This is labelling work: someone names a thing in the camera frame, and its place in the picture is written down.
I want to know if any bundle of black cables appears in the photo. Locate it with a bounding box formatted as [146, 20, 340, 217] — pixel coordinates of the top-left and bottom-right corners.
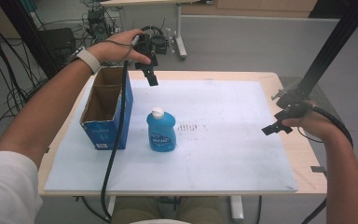
[0, 0, 49, 153]

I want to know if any grey electronic equipment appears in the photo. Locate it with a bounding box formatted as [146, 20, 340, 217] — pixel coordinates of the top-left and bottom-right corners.
[85, 7, 121, 43]

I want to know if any person's left leg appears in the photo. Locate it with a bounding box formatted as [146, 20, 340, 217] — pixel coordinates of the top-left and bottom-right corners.
[111, 196, 164, 224]

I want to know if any white-legged desk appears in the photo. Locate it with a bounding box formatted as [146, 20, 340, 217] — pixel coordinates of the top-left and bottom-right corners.
[101, 0, 213, 61]

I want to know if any thick black gripper cable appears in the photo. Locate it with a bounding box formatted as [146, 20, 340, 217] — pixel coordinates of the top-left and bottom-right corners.
[101, 60, 131, 221]
[301, 104, 354, 224]

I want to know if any black box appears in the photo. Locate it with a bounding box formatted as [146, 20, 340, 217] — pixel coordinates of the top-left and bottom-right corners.
[38, 27, 77, 64]

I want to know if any person's left hand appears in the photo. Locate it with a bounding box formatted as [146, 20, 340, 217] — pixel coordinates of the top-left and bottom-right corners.
[94, 28, 153, 65]

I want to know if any person's right hand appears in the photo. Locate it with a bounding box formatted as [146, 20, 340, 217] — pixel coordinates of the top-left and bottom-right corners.
[281, 100, 339, 142]

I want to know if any blue bottle with white cap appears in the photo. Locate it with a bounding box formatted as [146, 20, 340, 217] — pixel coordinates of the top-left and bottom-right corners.
[145, 106, 177, 153]

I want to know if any black metal stand post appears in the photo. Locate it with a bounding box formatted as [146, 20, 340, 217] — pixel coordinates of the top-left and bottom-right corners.
[295, 0, 358, 97]

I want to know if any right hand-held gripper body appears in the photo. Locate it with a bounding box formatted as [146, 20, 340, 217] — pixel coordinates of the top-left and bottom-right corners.
[271, 88, 313, 120]

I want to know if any white shirt sleeve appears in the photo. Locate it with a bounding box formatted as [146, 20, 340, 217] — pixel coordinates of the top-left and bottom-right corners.
[0, 150, 44, 224]

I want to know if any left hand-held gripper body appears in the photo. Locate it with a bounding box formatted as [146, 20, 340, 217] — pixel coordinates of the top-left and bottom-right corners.
[133, 30, 160, 70]

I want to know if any wristwatch with white band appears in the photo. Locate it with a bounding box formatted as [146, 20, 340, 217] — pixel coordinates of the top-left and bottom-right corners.
[71, 46, 103, 75]

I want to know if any person's leg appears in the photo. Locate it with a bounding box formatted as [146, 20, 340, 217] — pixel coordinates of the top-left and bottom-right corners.
[111, 196, 164, 224]
[175, 196, 223, 224]

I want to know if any white table leg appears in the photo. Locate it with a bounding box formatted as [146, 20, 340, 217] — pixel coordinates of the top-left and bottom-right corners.
[106, 195, 117, 218]
[229, 195, 245, 223]

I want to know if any person's right leg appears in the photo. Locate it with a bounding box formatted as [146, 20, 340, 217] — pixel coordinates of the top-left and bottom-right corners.
[175, 196, 223, 224]

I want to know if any blue cardboard box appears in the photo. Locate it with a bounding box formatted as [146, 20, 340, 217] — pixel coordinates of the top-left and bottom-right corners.
[79, 65, 134, 151]

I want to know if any thin grey cord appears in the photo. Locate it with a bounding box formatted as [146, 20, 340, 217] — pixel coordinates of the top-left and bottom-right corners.
[98, 38, 138, 62]
[296, 124, 324, 145]

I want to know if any white board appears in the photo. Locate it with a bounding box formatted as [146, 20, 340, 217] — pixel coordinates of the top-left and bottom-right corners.
[44, 78, 298, 193]

